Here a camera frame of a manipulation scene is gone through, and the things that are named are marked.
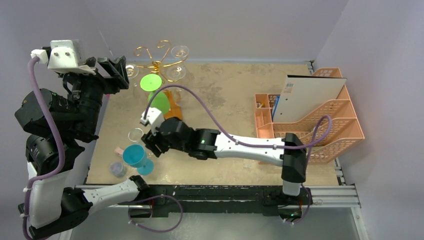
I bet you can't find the gold wire wine glass rack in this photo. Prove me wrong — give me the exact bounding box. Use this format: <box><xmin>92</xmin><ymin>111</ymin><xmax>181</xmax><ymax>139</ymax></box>
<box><xmin>133</xmin><ymin>40</ymin><xmax>189</xmax><ymax>83</ymax></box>

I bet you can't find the grey board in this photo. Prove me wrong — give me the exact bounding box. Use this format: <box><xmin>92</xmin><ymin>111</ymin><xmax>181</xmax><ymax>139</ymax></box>
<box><xmin>272</xmin><ymin>75</ymin><xmax>347</xmax><ymax>123</ymax></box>

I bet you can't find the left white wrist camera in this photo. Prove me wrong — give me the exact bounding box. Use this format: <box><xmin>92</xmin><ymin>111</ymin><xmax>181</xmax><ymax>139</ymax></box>
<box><xmin>30</xmin><ymin>39</ymin><xmax>96</xmax><ymax>75</ymax></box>

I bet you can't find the blue plastic goblet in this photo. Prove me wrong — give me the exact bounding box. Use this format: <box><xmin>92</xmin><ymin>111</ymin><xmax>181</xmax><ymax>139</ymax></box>
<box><xmin>122</xmin><ymin>144</ymin><xmax>154</xmax><ymax>176</ymax></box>

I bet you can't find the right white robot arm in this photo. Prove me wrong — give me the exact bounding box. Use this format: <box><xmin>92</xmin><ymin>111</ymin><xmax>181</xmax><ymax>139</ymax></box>
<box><xmin>140</xmin><ymin>117</ymin><xmax>307</xmax><ymax>204</ymax></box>

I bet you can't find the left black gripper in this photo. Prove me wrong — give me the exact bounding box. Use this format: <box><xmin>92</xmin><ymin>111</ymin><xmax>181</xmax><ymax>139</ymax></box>
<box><xmin>64</xmin><ymin>54</ymin><xmax>130</xmax><ymax>137</ymax></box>

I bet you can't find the black aluminium base frame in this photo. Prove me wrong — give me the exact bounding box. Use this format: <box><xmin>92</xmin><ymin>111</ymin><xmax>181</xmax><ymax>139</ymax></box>
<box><xmin>82</xmin><ymin>183</ymin><xmax>362</xmax><ymax>220</ymax></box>

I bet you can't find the wooden rack base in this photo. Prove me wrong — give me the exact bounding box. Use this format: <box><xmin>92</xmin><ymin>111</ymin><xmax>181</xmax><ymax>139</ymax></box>
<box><xmin>163</xmin><ymin>90</ymin><xmax>183</xmax><ymax>120</ymax></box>

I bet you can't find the clear wine glass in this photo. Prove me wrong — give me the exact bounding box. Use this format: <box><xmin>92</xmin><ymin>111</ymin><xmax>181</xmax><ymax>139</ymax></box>
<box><xmin>165</xmin><ymin>65</ymin><xmax>187</xmax><ymax>84</ymax></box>
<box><xmin>127</xmin><ymin>128</ymin><xmax>144</xmax><ymax>144</ymax></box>
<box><xmin>125</xmin><ymin>64</ymin><xmax>139</xmax><ymax>87</ymax></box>
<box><xmin>171</xmin><ymin>45</ymin><xmax>190</xmax><ymax>61</ymax></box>

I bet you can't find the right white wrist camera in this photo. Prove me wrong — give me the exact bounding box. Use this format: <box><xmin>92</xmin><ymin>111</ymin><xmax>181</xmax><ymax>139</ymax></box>
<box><xmin>140</xmin><ymin>107</ymin><xmax>165</xmax><ymax>135</ymax></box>

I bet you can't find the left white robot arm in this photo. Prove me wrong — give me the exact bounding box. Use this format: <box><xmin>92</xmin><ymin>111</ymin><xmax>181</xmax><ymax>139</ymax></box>
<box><xmin>14</xmin><ymin>55</ymin><xmax>149</xmax><ymax>240</ymax></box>

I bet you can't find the peach plastic organizer basket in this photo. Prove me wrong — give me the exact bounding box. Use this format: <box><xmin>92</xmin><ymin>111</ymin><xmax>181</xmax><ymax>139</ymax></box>
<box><xmin>254</xmin><ymin>67</ymin><xmax>365</xmax><ymax>164</ymax></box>

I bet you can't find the small grey jar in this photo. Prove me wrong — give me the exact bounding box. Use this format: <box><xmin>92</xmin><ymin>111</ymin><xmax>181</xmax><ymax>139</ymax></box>
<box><xmin>109</xmin><ymin>162</ymin><xmax>127</xmax><ymax>178</ymax></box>

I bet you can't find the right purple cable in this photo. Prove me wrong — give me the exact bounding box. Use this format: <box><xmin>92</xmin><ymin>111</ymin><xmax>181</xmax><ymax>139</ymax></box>
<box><xmin>143</xmin><ymin>84</ymin><xmax>333</xmax><ymax>226</ymax></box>

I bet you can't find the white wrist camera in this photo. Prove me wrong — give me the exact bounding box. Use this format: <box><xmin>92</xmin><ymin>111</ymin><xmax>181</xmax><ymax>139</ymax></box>
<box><xmin>140</xmin><ymin>107</ymin><xmax>165</xmax><ymax>135</ymax></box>
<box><xmin>30</xmin><ymin>39</ymin><xmax>96</xmax><ymax>75</ymax></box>

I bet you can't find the green plastic goblet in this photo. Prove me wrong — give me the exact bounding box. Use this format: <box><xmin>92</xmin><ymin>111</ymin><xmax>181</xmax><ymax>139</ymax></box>
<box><xmin>140</xmin><ymin>73</ymin><xmax>171</xmax><ymax>115</ymax></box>

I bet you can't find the pink eraser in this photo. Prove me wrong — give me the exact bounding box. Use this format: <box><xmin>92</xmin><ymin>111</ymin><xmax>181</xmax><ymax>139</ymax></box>
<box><xmin>114</xmin><ymin>147</ymin><xmax>124</xmax><ymax>157</ymax></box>

